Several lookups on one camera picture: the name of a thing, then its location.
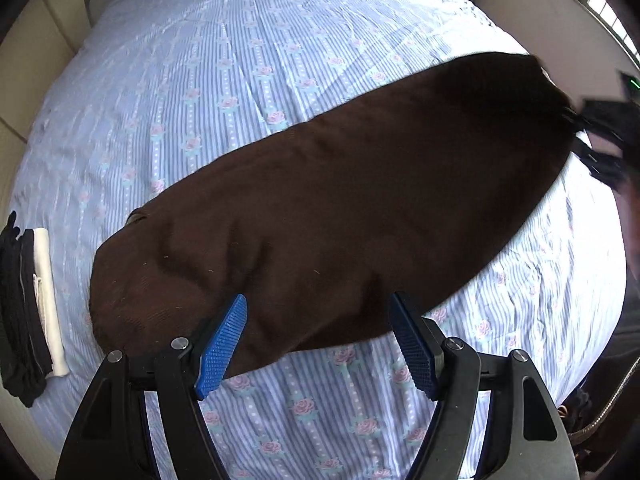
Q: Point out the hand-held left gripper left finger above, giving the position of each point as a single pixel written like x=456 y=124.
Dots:
x=222 y=342

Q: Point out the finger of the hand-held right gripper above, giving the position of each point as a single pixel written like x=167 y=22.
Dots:
x=600 y=160
x=592 y=120

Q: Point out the folded black garment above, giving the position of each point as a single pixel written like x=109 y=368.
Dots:
x=20 y=310

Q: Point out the window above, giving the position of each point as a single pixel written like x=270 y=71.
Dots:
x=607 y=5

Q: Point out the blue striped floral bed sheet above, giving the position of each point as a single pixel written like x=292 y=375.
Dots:
x=250 y=85

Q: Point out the folded white garment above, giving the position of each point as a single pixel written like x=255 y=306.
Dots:
x=47 y=300

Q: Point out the dark brown pants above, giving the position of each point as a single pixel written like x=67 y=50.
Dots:
x=350 y=210

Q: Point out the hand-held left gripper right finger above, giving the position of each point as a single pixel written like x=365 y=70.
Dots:
x=412 y=342

